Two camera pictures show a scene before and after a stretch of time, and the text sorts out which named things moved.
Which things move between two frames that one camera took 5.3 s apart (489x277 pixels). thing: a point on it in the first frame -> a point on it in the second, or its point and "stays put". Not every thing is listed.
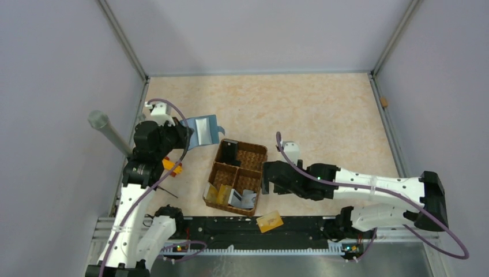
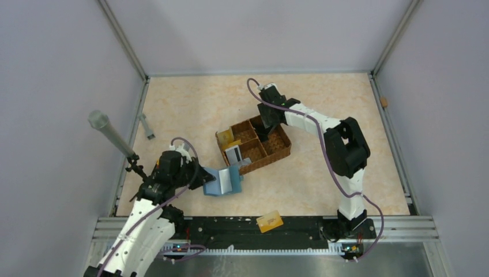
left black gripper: (180, 130) -> (203, 177)
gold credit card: (269, 221) stays put
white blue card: (246, 201) -> (234, 156)
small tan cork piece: (384, 102) stays put
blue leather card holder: (206, 130) -> (228, 181)
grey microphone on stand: (100, 120) stays put
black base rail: (244, 232) stays put
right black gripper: (265, 182) -> (268, 120)
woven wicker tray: (234, 180) -> (255, 145)
